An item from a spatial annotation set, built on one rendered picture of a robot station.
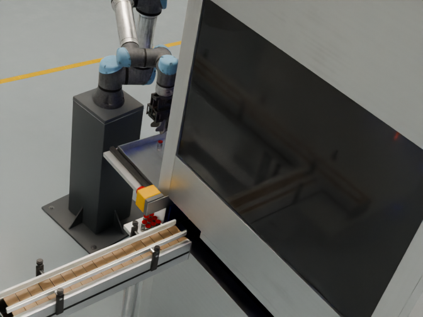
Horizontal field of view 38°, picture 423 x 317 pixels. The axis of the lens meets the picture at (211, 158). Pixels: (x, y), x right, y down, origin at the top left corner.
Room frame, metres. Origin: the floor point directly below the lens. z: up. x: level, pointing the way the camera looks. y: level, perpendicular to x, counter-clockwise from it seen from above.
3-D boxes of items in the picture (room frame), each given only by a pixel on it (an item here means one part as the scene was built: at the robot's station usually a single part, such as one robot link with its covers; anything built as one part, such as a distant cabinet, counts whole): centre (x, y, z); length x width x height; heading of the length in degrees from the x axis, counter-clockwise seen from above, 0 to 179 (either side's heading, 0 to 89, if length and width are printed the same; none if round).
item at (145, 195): (1.66, 0.19, 1.00); 0.08 x 0.07 x 0.07; 46
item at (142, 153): (2.00, 0.18, 0.90); 0.34 x 0.26 x 0.04; 46
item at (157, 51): (2.17, 0.30, 1.28); 0.11 x 0.11 x 0.08; 22
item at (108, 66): (2.52, 0.55, 0.96); 0.13 x 0.12 x 0.14; 112
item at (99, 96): (2.52, 0.56, 0.84); 0.15 x 0.15 x 0.10
